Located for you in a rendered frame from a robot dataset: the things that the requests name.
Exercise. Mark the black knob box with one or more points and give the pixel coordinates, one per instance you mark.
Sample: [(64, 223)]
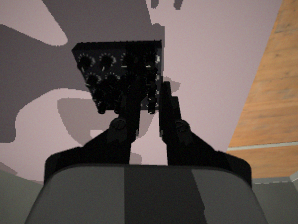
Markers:
[(121, 62)]

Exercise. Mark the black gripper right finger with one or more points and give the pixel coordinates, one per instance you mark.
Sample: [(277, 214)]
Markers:
[(184, 148)]

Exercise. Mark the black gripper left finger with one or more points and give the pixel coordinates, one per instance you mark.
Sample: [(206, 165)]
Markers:
[(113, 145)]

